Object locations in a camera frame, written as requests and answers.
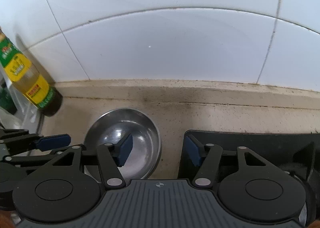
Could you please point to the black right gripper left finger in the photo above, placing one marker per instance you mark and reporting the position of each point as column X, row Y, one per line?
column 69, row 184

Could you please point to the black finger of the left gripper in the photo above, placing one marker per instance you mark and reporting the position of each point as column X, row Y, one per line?
column 22, row 140

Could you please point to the stainless steel bowl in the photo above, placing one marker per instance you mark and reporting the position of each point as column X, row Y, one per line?
column 147, row 146

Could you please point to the white two-tier turntable rack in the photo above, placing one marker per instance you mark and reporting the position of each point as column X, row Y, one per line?
column 27, row 116

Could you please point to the green yellow label oil bottle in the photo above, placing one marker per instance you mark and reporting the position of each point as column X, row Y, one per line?
column 27, row 79

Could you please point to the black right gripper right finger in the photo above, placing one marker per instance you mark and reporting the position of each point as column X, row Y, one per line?
column 246, row 185

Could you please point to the black gas stove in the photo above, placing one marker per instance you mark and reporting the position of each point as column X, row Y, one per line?
column 296, row 154

